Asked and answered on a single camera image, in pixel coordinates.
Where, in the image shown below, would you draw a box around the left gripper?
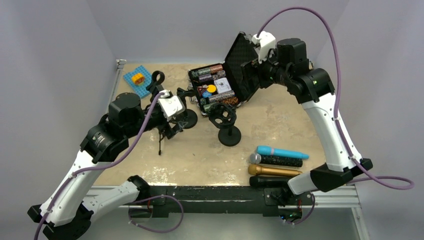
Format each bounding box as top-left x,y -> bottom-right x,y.
124,85 -> 188,138

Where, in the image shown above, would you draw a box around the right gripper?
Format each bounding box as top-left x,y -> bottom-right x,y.
240,45 -> 291,94

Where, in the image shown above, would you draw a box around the black tripod mic stand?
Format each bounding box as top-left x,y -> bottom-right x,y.
155,112 -> 186,156

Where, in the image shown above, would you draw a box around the black round-base mic stand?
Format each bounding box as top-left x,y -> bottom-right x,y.
146,70 -> 165,102

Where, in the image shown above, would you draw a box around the shock-mount round-base stand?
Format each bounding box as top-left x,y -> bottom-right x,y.
208,102 -> 242,147

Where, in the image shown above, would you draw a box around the blue microphone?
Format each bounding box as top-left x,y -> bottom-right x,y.
256,145 -> 310,160

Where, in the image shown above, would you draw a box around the silver-head black microphone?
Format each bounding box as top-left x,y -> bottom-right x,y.
249,153 -> 303,168

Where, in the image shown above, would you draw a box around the gold microphone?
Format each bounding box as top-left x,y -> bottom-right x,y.
247,164 -> 303,177

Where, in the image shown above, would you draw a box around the black microphone orange end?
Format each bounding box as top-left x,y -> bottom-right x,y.
249,176 -> 290,188

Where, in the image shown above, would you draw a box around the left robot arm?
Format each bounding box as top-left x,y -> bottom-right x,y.
27,90 -> 186,240

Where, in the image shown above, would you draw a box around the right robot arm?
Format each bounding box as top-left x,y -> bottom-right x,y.
242,36 -> 373,204

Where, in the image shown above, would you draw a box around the black poker chip case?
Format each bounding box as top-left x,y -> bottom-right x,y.
188,32 -> 258,116

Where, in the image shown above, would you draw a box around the white playing card deck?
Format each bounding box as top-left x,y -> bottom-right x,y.
214,77 -> 232,94

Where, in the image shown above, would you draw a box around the blue building baseplate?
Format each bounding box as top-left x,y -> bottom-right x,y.
123,65 -> 152,99

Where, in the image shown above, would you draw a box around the yellow dealer chip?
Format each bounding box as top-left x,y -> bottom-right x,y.
206,84 -> 217,94

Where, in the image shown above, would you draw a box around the yellow orange toy brick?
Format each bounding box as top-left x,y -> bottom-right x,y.
131,72 -> 145,86

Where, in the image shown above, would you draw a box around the red triangular token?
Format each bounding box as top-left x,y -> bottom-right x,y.
196,85 -> 208,97

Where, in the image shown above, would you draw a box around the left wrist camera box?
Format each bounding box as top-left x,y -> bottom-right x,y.
158,96 -> 186,122

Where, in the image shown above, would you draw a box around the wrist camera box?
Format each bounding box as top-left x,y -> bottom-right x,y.
158,96 -> 186,122
251,31 -> 276,64

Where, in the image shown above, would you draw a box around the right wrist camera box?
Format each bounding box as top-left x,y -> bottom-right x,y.
251,31 -> 276,64

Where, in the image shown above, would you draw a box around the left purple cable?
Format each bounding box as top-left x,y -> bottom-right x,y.
33,90 -> 171,240

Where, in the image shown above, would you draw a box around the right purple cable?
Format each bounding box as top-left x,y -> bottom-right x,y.
256,6 -> 415,191

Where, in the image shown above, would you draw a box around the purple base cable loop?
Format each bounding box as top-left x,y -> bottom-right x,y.
127,194 -> 185,233

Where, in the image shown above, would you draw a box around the black front mounting rail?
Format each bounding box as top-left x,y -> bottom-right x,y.
145,185 -> 298,218

